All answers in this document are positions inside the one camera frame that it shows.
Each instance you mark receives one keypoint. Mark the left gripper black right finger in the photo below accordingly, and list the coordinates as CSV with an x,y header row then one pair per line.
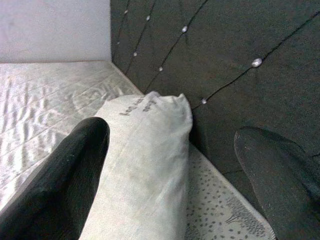
x,y
282,185

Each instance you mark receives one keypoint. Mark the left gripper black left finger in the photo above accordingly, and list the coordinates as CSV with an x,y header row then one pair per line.
x,y
57,185

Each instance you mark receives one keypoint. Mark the white pillow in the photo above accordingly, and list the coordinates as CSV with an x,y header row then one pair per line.
x,y
145,162

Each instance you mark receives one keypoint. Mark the white quilted mattress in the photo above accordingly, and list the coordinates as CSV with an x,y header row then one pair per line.
x,y
37,95

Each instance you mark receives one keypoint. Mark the black tufted headboard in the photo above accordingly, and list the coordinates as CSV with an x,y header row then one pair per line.
x,y
225,50

